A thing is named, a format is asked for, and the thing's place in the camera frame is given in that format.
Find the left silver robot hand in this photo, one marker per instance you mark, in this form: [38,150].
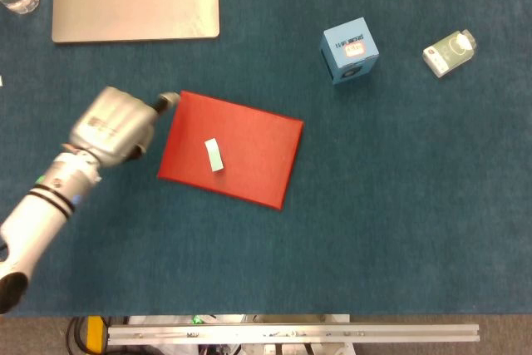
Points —
[112,126]

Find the red card folder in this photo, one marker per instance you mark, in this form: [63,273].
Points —
[257,151]

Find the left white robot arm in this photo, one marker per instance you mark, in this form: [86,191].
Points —
[45,209]

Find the grey closed laptop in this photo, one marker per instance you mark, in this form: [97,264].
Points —
[133,6]

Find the yellow block under table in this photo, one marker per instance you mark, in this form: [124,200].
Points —
[95,332]

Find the light blue cardboard box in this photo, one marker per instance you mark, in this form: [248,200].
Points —
[349,51]

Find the blue felt table cloth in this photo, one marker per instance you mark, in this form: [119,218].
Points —
[374,205]

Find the small green-white bottle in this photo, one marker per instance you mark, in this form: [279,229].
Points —
[449,53]

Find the aluminium profile rail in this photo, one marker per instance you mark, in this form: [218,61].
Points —
[291,334]

